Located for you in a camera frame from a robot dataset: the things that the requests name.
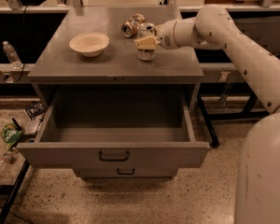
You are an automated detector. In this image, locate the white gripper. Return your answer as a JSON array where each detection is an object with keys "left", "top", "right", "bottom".
[{"left": 133, "top": 20, "right": 178, "bottom": 49}]

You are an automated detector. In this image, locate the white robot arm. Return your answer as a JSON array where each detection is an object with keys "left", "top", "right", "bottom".
[{"left": 134, "top": 5, "right": 280, "bottom": 224}]

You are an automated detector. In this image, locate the crushed brown soda can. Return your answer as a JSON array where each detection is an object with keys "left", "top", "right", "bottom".
[{"left": 121, "top": 13, "right": 146, "bottom": 38}]

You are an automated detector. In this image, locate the grey metal drawer cabinet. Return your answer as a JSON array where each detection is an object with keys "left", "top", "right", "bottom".
[{"left": 29, "top": 7, "right": 203, "bottom": 179}]

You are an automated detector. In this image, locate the open grey top drawer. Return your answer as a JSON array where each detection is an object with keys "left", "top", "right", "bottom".
[{"left": 18, "top": 90, "right": 209, "bottom": 172}]

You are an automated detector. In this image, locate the white paper bowl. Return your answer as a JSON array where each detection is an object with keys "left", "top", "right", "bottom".
[{"left": 69, "top": 32, "right": 109, "bottom": 57}]

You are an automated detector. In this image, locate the dark office chair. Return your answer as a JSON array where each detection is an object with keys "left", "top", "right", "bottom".
[{"left": 195, "top": 16, "right": 280, "bottom": 147}]

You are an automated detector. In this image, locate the dark snack packet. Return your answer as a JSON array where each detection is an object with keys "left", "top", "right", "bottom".
[{"left": 24, "top": 102, "right": 46, "bottom": 119}]

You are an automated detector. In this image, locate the clear plastic water bottle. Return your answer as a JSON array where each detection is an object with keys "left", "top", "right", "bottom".
[{"left": 3, "top": 41, "right": 22, "bottom": 70}]

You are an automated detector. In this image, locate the green chip bag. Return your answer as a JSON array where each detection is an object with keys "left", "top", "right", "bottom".
[{"left": 0, "top": 123, "right": 23, "bottom": 149}]

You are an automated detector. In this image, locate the plastic bottle on low table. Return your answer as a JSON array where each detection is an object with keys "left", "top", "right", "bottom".
[{"left": 0, "top": 152, "right": 15, "bottom": 174}]

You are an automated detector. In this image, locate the black top drawer handle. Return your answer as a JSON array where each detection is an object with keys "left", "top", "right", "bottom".
[{"left": 98, "top": 151, "right": 130, "bottom": 162}]

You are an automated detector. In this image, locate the black drawer handle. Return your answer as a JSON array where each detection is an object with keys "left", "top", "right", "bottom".
[
  {"left": 98, "top": 151, "right": 130, "bottom": 162},
  {"left": 117, "top": 169, "right": 135, "bottom": 175}
]

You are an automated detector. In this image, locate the black lower drawer handle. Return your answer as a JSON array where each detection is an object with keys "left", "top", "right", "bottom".
[{"left": 117, "top": 169, "right": 135, "bottom": 175}]

